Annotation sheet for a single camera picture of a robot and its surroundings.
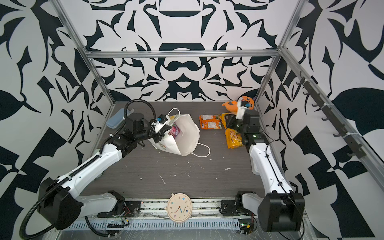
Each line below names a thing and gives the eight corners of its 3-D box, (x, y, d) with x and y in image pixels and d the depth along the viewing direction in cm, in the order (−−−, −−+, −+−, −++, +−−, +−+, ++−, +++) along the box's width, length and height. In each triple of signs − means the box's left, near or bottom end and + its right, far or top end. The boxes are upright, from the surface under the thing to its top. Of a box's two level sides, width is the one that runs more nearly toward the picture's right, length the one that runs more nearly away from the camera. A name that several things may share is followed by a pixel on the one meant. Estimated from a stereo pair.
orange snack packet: (199, 129, 106) (199, 126, 104) (199, 117, 113) (199, 114, 111) (221, 129, 106) (222, 126, 104) (219, 117, 113) (220, 114, 111)
